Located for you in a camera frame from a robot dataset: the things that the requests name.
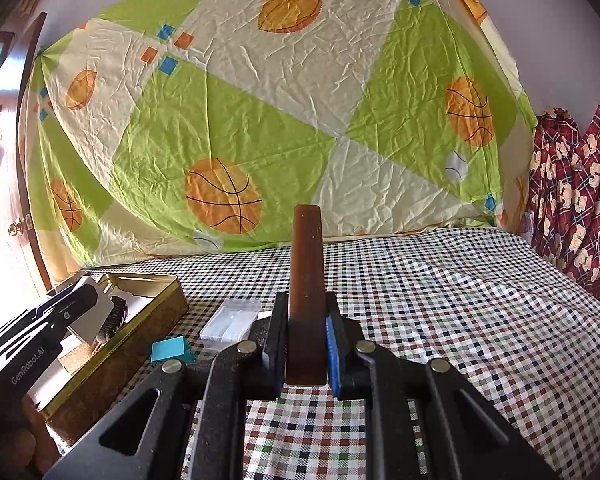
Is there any blue cartoon cube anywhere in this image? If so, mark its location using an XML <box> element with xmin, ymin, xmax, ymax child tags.
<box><xmin>150</xmin><ymin>336</ymin><xmax>197</xmax><ymax>364</ymax></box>

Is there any white and brown cardboard box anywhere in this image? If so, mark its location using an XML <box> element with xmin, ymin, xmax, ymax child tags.
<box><xmin>68</xmin><ymin>275</ymin><xmax>114</xmax><ymax>344</ymax></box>

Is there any brass door handle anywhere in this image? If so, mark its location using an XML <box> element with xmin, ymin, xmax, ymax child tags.
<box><xmin>7</xmin><ymin>214</ymin><xmax>33</xmax><ymax>237</ymax></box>

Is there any red plaid bear cloth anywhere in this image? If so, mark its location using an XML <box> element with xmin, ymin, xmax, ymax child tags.
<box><xmin>526</xmin><ymin>105</ymin><xmax>600</xmax><ymax>297</ymax></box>

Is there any checkered tablecloth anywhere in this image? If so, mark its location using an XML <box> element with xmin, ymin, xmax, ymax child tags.
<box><xmin>84</xmin><ymin>225</ymin><xmax>600</xmax><ymax>480</ymax></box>

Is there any brown wooden door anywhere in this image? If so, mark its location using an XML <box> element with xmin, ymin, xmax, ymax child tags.
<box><xmin>0</xmin><ymin>0</ymin><xmax>50</xmax><ymax>298</ymax></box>

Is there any brown wooden harmonica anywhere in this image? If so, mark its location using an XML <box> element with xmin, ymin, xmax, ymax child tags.
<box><xmin>287</xmin><ymin>205</ymin><xmax>327</xmax><ymax>387</ymax></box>

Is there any black ribbed hair clip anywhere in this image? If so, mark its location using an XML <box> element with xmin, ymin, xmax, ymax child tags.
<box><xmin>95</xmin><ymin>296</ymin><xmax>128</xmax><ymax>344</ymax></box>

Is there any clear plastic case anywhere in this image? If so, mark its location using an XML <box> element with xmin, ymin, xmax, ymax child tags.
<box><xmin>199</xmin><ymin>299</ymin><xmax>262</xmax><ymax>351</ymax></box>

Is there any gold metal tin box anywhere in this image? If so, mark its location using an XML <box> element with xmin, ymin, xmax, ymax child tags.
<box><xmin>29</xmin><ymin>272</ymin><xmax>188</xmax><ymax>446</ymax></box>

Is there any green basketball bed sheet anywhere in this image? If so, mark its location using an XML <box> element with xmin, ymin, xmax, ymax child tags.
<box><xmin>20</xmin><ymin>0</ymin><xmax>535</xmax><ymax>283</ymax></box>

